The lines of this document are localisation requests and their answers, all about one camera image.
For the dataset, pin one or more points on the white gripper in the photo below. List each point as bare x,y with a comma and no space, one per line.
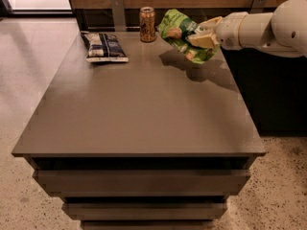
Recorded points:
227,33

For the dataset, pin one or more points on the green rice chip bag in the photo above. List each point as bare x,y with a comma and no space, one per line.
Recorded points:
175,28

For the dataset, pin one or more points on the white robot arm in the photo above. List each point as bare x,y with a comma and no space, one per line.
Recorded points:
281,33

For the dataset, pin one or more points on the orange soda can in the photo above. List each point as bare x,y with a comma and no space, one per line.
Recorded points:
147,24

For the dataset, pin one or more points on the blue white snack bag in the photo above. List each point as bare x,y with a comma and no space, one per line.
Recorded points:
103,48

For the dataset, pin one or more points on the grey drawer cabinet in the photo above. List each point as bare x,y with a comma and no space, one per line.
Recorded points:
155,143

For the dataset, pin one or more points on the right metal bracket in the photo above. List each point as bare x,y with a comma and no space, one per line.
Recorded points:
257,6

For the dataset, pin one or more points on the metal bracket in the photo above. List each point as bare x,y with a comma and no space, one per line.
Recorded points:
257,6
119,17

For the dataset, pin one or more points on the left metal bracket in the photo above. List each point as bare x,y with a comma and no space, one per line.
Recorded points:
119,17

